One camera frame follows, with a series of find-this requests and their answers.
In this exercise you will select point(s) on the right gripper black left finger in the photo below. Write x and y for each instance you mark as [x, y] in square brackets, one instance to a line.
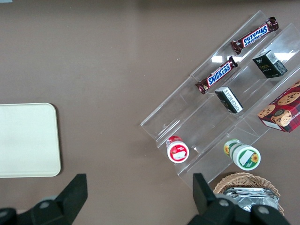
[75, 194]

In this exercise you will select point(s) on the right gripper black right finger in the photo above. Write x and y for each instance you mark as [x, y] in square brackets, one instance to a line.
[202, 194]

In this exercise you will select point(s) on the light wicker basket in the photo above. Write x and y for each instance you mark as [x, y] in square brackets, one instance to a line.
[243, 179]

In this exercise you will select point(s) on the cream rectangular serving tray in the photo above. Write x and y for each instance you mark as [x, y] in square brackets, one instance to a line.
[28, 140]

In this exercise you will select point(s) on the red lid white cup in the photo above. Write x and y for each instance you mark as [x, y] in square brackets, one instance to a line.
[178, 151]

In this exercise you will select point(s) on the silver foil packets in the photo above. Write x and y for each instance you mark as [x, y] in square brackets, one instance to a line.
[253, 199]

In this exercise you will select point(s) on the green lid sunflower cup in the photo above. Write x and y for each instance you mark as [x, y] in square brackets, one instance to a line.
[246, 157]

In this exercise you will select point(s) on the clear acrylic stepped display stand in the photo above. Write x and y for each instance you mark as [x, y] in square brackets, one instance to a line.
[178, 105]

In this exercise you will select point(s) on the small black carton box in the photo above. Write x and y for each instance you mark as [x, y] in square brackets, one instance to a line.
[228, 99]
[269, 65]

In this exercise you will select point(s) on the red cookie box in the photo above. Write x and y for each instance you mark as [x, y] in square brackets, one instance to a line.
[283, 110]

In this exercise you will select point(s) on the Snickers chocolate bar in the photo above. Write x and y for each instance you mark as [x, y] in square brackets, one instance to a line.
[255, 35]
[218, 75]

